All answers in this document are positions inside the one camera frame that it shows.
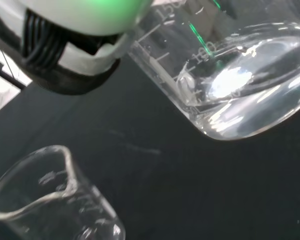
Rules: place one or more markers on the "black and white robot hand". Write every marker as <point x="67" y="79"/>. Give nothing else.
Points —
<point x="72" y="17"/>

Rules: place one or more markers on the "black bench cloth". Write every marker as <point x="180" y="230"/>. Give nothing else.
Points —
<point x="177" y="187"/>

